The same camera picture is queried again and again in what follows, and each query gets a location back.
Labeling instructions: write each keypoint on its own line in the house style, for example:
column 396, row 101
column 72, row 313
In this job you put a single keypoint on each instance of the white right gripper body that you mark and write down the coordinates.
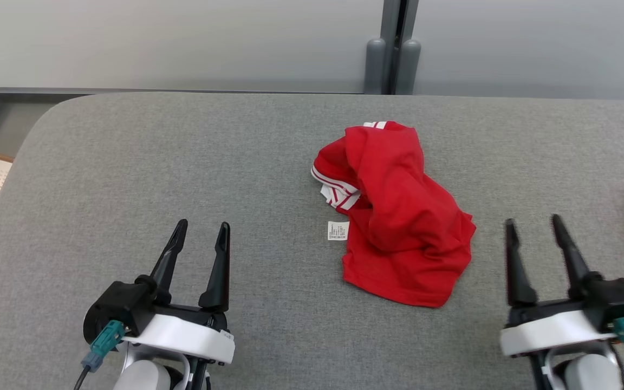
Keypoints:
column 556, row 330

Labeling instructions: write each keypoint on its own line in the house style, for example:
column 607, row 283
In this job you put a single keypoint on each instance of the grey cylinder post cap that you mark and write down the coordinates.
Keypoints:
column 408, row 67
column 375, row 67

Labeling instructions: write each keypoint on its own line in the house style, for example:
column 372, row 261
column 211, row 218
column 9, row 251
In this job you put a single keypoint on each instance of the teal left camera connector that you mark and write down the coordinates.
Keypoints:
column 103, row 344

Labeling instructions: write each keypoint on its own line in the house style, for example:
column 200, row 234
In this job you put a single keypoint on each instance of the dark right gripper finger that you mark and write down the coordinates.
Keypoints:
column 574, row 265
column 519, row 276

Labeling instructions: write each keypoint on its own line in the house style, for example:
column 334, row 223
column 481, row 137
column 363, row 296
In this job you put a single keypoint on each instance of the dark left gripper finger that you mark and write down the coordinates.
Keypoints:
column 167, row 271
column 219, row 276

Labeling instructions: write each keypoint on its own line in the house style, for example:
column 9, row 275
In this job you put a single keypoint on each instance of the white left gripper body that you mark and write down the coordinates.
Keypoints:
column 182, row 336

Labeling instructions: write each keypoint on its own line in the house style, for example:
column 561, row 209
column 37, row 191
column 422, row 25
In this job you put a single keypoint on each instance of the red Bulls 23 jersey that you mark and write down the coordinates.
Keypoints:
column 404, row 227

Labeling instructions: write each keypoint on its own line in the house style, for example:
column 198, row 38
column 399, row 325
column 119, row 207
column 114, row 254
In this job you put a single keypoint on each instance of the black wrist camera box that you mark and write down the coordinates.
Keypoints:
column 618, row 303
column 119, row 306

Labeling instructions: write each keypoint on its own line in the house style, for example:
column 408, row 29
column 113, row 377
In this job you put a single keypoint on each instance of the grey partition frame post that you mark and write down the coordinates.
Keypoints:
column 398, row 21

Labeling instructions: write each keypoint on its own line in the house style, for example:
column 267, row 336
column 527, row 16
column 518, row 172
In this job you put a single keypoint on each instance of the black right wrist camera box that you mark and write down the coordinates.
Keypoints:
column 618, row 303

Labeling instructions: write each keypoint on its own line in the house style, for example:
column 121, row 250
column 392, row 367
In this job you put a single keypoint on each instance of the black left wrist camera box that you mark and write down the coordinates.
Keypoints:
column 119, row 306

